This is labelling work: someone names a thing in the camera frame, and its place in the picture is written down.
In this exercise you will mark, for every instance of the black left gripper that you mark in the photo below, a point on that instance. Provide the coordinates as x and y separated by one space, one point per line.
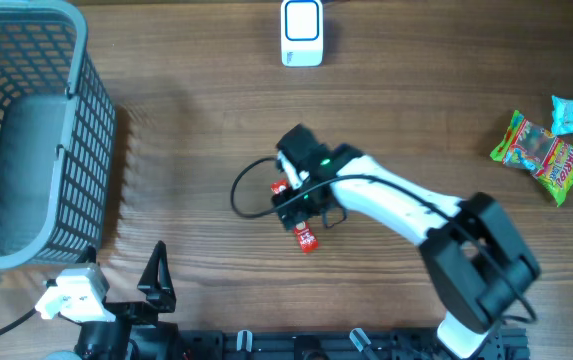
157 284

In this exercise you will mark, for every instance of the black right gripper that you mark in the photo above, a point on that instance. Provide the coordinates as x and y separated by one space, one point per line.
290 208

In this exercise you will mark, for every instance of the red Nescafe coffee stick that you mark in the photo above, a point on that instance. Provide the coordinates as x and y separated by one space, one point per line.
306 239

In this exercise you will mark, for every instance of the Haribo gummy candy bag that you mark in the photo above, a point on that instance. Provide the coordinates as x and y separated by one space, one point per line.
532 148

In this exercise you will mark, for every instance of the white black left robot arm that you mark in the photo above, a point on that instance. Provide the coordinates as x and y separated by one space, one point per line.
137 332

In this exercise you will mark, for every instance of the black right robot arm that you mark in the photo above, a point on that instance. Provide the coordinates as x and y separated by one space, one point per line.
477 260

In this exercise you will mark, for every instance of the white barcode scanner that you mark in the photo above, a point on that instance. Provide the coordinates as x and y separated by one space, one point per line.
302 33

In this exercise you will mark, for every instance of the grey plastic shopping basket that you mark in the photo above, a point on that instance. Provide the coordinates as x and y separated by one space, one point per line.
57 136

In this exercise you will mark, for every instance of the black aluminium mounting rail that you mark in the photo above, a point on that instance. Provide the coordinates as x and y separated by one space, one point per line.
397 344

